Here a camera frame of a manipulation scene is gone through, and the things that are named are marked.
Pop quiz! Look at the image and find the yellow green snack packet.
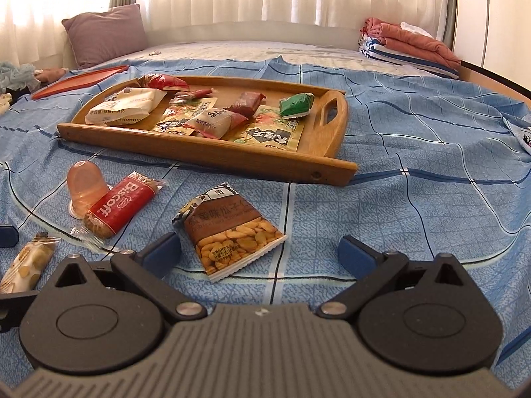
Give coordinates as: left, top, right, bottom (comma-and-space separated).
233, 105, 306, 153
154, 97, 219, 136

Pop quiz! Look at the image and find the clear cracker packet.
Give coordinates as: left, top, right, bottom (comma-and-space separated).
0, 232, 59, 296

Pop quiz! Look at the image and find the blue checked bedsheet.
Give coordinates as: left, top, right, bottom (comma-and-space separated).
0, 53, 531, 382

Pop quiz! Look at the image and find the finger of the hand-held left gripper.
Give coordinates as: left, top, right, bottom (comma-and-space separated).
0, 226, 20, 249
0, 292, 39, 333

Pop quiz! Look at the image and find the pink jelly cup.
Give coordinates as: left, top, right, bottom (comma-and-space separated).
66, 160, 112, 219

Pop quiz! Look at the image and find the white patterned bed cover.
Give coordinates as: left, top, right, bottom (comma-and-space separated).
143, 40, 459, 80

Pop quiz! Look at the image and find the folded blue striped blanket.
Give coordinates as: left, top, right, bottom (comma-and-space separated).
357, 35, 460, 80

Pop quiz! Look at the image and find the wooden bed frame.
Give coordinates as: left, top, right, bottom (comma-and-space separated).
458, 60, 531, 103

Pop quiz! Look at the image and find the red biscuit packet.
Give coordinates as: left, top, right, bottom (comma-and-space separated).
169, 88, 213, 105
70, 172, 169, 251

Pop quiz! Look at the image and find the pink white snack packet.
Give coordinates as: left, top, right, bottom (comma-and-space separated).
183, 107, 247, 140

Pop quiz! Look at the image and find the wooden serving tray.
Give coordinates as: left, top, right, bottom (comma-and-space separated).
56, 75, 358, 188

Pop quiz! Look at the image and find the folded blankets stack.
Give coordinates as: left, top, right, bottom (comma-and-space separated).
360, 17, 462, 67

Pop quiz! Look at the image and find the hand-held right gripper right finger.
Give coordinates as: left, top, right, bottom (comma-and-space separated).
316, 234, 479, 322

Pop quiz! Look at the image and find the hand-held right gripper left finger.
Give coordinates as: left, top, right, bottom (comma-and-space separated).
45, 231, 208, 322

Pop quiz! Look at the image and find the red puffed snack bag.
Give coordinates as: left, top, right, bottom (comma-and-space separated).
132, 73, 190, 93

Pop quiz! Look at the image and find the red plastic tray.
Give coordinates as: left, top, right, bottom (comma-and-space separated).
31, 65, 130, 100

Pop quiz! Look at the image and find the white patterned cloth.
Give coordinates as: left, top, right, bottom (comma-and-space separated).
503, 111, 531, 151

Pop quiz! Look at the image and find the brown plush toy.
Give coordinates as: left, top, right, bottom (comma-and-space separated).
35, 67, 66, 85

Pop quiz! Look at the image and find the purple pillow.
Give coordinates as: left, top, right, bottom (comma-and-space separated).
61, 3, 149, 70

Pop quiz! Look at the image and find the brown seed snack packet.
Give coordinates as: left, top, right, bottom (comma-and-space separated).
172, 182, 290, 283

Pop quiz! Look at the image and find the light blue crumpled cloth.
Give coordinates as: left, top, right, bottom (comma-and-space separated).
0, 61, 41, 93

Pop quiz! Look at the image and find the dark red snack bar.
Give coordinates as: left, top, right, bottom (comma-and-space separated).
225, 91, 267, 119

